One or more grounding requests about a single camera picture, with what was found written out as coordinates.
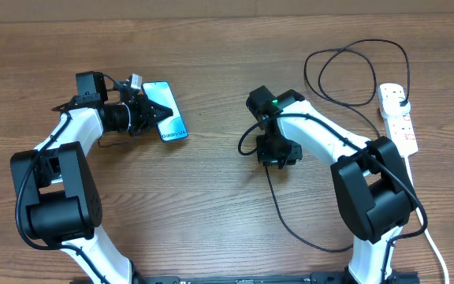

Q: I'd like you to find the blue samsung galaxy phone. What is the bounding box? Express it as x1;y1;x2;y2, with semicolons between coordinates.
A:
142;81;188;142

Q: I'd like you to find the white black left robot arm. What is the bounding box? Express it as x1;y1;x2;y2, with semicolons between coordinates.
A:
10;71;177;283

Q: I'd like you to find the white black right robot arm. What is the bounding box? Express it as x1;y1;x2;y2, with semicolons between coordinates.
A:
246;86;428;283

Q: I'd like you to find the white charger plug adapter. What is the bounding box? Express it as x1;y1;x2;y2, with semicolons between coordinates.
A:
380;97;411;118

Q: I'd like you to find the white power strip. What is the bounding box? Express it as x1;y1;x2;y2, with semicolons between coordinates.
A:
378;83;419;158

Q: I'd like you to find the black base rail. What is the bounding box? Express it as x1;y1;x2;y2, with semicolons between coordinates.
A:
69;270;421;284

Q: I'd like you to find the white power strip cord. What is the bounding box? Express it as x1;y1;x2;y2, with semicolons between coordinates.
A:
403;155;450;284

